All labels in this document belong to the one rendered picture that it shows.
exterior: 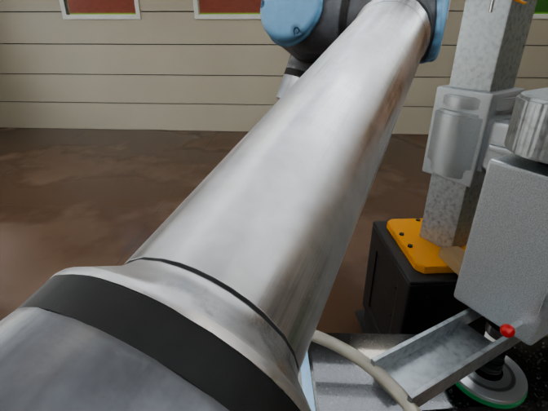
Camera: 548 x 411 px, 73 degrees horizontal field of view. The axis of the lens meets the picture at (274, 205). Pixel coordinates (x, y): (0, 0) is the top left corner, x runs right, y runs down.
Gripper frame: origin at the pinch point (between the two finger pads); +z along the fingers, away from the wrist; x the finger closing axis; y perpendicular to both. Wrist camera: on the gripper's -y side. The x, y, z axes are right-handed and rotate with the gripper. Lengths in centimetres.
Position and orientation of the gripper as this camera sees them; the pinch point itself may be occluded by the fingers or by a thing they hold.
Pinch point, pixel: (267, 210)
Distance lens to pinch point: 72.9
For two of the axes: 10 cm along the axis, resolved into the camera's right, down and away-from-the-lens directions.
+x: 8.3, 4.0, -3.9
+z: -3.3, 9.2, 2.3
